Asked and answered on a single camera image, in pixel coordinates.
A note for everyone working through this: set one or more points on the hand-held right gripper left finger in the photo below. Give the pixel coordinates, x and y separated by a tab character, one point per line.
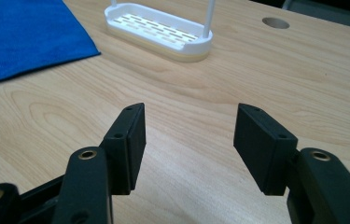
126	149

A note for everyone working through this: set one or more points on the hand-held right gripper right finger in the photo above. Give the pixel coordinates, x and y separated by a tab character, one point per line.
263	149

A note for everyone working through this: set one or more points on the white slotted drain rack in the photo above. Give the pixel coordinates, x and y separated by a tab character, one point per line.
160	31

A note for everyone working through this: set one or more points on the blue cloth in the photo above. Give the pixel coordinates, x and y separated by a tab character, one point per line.
23	34

